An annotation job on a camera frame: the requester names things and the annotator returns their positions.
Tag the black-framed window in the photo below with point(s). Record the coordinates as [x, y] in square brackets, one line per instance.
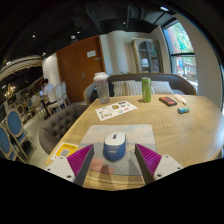
[181, 53]

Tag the white and blue computer mouse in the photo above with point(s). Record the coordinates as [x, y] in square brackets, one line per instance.
[114, 146]

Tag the brown wooden door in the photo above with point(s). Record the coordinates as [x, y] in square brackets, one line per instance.
[76, 66]

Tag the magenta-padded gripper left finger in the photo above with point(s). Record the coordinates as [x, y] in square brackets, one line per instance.
[61, 168]

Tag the brown curved sofa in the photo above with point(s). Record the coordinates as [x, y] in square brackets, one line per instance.
[181, 83]

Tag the grey tufted sofa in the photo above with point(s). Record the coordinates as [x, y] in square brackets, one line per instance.
[58, 128]

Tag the black and orange box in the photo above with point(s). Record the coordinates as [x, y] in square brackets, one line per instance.
[167, 101]

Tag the yellow code card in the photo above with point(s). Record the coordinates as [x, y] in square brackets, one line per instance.
[64, 151]

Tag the person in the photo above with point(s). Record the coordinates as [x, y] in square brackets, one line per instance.
[48, 89]

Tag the clear shaker bottle white lid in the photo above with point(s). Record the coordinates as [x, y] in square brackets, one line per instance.
[101, 89]

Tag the green and blue small pack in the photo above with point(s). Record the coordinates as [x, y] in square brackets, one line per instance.
[183, 110]

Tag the blue-backed chairs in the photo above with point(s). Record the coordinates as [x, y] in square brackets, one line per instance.
[13, 126]

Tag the green drink can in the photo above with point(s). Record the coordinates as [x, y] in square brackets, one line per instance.
[146, 90]

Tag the arched glass-door cabinet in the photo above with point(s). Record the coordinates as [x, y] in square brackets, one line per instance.
[148, 56]

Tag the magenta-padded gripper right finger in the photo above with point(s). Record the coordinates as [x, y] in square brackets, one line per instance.
[165, 166]

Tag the striped cushion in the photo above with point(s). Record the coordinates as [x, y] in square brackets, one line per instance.
[162, 87]
[128, 88]

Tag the white sticker sheet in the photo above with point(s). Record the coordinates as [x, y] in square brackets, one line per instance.
[115, 110]

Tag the sky-print mouse pad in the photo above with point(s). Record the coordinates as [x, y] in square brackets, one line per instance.
[140, 136]

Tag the black and orange backpack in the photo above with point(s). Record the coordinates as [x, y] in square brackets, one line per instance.
[112, 90]

